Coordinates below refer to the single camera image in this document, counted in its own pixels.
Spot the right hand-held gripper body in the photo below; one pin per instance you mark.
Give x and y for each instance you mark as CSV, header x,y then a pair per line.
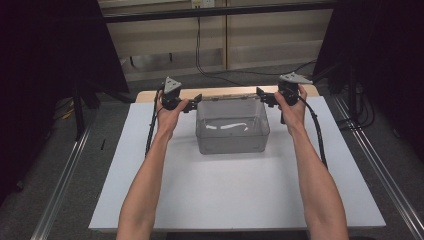
x,y
289,90

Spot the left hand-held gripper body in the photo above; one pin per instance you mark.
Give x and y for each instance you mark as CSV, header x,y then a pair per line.
x,y
171,96

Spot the grey transparent storage box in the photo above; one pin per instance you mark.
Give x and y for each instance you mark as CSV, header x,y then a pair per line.
x,y
233,141

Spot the person's left hand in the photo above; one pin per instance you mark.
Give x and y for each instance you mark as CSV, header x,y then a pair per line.
x,y
168,120

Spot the person's right hand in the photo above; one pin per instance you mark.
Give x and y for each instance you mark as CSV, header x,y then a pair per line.
x,y
295,116

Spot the wooden table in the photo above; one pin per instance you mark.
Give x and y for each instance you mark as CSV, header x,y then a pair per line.
x,y
213,91

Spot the beige wooden cabinet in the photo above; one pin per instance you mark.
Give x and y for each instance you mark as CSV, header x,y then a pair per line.
x,y
266,40

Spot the small black floor item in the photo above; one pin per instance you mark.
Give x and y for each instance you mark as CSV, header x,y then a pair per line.
x,y
103,144

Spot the black horizontal bar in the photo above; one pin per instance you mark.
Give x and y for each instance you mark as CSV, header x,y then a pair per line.
x,y
216,10

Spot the black metal stand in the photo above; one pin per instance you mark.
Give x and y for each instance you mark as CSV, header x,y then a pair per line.
x,y
78,113

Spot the white table sheet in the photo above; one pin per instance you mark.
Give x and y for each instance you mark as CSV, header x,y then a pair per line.
x,y
226,193

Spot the black curtain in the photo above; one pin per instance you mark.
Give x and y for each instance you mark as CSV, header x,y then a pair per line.
x,y
50,50
383,50

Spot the yellow floor item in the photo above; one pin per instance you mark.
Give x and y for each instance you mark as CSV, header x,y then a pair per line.
x,y
68,114

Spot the white wall socket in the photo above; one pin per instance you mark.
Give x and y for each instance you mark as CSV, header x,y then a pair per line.
x,y
202,3

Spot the metal floor rail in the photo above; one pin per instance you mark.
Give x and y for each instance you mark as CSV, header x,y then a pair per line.
x,y
376,166
60,190

